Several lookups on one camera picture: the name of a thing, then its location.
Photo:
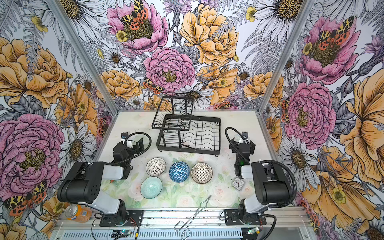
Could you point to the brown dotted pattern bowl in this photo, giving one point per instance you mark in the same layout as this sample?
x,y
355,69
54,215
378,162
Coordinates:
x,y
202,173

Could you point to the orange soda can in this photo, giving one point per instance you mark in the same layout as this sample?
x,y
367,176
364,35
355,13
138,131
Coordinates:
x,y
78,213

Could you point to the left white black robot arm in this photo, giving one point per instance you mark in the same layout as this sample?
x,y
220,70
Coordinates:
x,y
82,184

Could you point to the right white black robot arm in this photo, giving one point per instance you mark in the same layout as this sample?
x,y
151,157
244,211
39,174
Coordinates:
x,y
275,185

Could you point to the green circuit board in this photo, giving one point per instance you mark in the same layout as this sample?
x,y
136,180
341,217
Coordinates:
x,y
253,231
117,234

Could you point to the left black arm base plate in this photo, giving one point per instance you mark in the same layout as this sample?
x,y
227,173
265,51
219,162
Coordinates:
x,y
132,217

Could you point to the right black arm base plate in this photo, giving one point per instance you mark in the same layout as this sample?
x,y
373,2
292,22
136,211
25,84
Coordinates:
x,y
234,217

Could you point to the mint green bowl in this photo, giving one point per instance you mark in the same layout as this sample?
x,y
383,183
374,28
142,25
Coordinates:
x,y
151,187

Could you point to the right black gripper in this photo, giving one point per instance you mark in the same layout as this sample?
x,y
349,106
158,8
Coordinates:
x,y
243,144

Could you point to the metal wire tongs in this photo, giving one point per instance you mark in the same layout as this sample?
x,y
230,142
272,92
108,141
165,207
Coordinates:
x,y
183,227

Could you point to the blue triangle pattern bowl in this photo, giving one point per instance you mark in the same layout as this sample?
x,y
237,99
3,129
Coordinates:
x,y
179,172

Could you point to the aluminium front rail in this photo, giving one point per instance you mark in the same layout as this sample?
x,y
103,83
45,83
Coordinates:
x,y
158,224

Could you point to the black wire dish rack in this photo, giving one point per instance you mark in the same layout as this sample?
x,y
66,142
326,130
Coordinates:
x,y
181,131

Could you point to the left green circuit board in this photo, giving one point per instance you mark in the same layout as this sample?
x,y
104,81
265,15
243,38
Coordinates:
x,y
117,234

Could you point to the white lattice pattern bowl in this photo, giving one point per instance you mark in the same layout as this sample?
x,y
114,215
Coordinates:
x,y
155,167

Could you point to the right green circuit board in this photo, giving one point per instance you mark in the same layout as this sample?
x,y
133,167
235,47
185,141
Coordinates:
x,y
253,231

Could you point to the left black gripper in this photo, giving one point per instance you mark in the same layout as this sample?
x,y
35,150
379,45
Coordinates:
x,y
135,144

